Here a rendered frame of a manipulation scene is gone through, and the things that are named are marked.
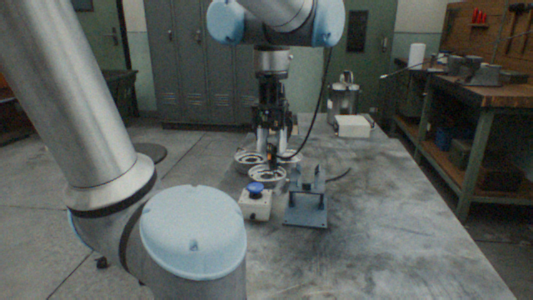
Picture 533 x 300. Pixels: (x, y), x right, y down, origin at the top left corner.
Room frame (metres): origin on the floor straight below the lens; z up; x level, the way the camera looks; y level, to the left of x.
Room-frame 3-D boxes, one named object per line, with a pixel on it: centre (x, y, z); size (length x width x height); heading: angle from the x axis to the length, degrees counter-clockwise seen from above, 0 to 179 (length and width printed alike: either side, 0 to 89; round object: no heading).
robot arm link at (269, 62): (0.69, -0.01, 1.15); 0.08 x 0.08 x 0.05
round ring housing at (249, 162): (0.92, 0.05, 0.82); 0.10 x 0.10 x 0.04
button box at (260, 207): (0.66, 0.03, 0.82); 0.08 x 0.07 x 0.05; 173
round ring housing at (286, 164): (0.93, -0.06, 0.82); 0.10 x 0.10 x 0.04
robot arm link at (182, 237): (0.32, 0.09, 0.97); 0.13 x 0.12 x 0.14; 56
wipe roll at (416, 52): (2.82, -1.25, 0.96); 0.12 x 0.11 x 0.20; 83
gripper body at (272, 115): (0.69, -0.01, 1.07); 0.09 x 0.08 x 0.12; 170
